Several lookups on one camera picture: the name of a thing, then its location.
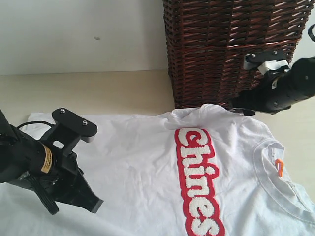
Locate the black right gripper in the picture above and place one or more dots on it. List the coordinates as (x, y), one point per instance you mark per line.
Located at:
(249, 102)

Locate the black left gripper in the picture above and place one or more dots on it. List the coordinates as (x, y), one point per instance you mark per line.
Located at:
(64, 182)

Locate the white t-shirt red lettering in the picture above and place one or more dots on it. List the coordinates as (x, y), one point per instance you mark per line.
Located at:
(190, 172)

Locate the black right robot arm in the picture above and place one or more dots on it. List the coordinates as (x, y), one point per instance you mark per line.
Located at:
(278, 90)

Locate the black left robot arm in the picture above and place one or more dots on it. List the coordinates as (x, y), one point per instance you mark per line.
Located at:
(48, 166)

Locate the dark brown wicker basket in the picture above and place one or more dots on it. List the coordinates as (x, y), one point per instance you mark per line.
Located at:
(207, 41)

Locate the orange t-shirt tag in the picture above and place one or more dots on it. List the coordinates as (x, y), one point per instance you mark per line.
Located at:
(279, 166)

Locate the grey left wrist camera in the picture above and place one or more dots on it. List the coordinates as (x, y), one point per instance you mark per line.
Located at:
(86, 129)

